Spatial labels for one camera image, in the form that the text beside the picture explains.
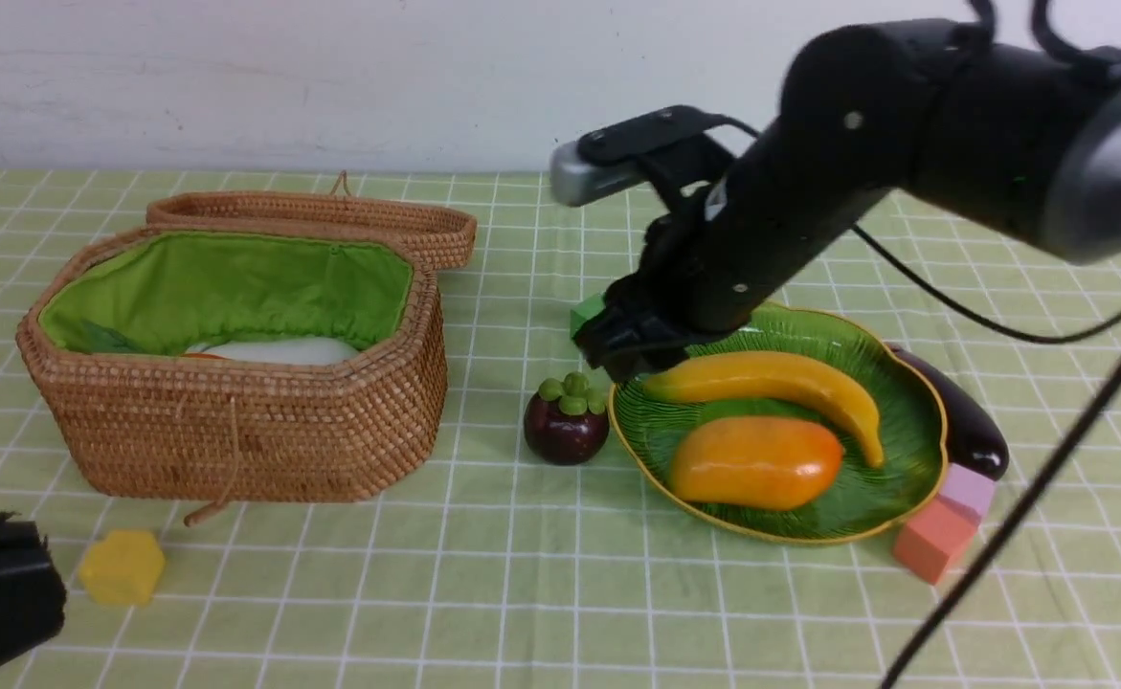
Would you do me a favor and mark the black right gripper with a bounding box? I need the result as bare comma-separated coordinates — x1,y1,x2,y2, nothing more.
572,153,896,384

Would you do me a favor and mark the dark purple mangosteen toy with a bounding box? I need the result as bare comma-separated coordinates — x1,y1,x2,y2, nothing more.
522,371,610,466

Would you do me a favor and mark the yellow banana toy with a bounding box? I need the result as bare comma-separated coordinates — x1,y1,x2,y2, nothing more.
642,350,886,468

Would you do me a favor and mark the orange mango toy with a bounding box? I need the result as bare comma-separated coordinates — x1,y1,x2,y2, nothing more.
666,415,844,513

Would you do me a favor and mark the dark purple eggplant toy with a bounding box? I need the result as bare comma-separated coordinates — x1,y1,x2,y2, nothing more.
886,342,1011,481

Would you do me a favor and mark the white radish toy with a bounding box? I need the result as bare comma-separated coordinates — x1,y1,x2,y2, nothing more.
180,337,360,366

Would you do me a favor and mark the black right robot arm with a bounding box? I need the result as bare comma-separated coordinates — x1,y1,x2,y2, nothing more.
552,19,1121,381

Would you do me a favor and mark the green cube block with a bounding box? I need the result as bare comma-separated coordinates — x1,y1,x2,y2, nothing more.
568,294,605,339

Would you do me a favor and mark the green checkered tablecloth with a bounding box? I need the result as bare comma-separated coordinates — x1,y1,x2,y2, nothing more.
0,169,1121,688

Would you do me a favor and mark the green leaf-shaped glass plate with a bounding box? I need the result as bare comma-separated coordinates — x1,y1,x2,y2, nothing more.
608,302,949,546

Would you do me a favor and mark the light purple cube block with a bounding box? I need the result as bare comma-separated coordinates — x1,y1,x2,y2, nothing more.
939,463,997,527

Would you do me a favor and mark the salmon pink cube block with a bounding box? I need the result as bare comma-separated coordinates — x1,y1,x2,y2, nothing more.
892,499,976,585

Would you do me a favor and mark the woven wicker basket green lining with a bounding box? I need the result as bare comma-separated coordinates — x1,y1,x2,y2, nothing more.
13,224,450,505

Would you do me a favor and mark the yellow hexagonal block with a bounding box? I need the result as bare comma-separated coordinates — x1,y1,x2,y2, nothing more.
78,529,167,607

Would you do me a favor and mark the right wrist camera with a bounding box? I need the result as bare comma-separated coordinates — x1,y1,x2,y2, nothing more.
549,105,756,210

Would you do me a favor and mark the black camera cable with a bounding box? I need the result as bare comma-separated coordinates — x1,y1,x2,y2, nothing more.
713,0,1121,689

